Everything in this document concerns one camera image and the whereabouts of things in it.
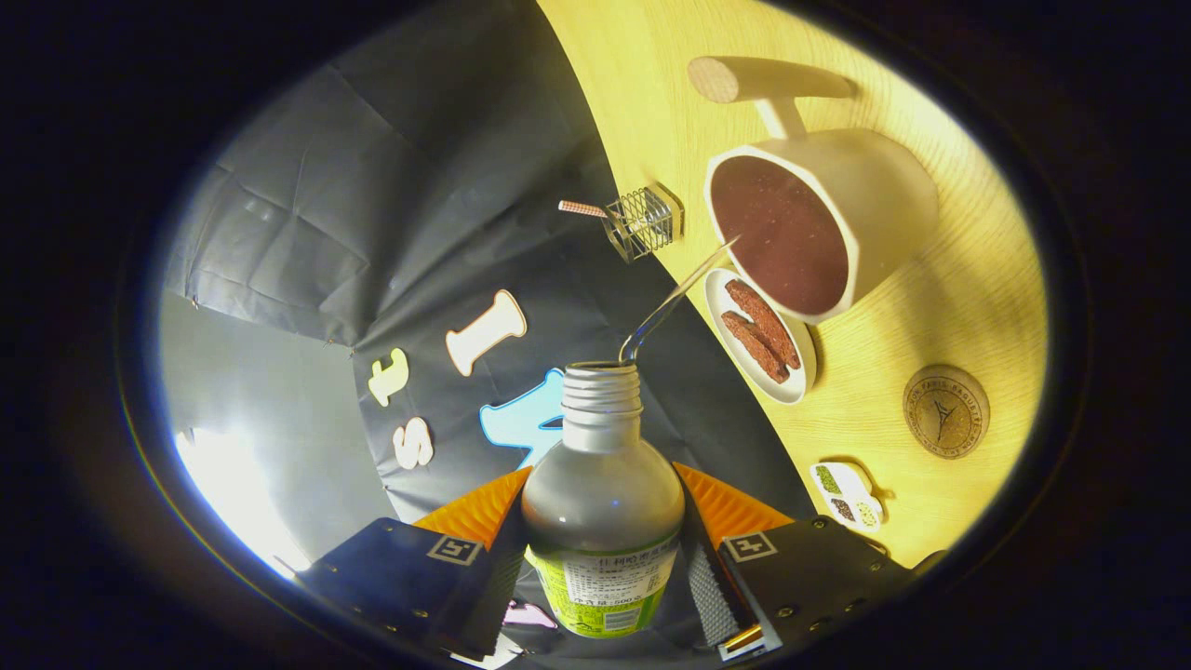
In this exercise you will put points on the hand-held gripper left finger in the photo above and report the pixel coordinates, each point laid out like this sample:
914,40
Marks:
400,572

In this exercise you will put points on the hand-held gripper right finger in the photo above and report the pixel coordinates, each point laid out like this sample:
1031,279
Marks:
819,572

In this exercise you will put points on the round brown cork coaster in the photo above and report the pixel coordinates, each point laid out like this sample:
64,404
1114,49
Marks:
946,410

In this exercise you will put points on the silver juice bottle green label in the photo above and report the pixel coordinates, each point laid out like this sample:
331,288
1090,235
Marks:
600,502

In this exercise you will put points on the white divided dish with beans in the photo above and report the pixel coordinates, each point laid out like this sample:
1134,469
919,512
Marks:
847,496

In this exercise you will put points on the white oval plate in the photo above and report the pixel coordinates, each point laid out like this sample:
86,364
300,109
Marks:
802,372

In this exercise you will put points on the brown meat strip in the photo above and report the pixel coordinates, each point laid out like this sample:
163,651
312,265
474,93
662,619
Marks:
752,346
765,324

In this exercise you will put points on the black backdrop cloth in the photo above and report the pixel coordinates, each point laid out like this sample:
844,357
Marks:
419,186

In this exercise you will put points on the pink striped straw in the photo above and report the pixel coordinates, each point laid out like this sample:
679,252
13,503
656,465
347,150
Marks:
582,208

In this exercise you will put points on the wooden table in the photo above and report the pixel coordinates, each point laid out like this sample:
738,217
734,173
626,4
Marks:
651,112

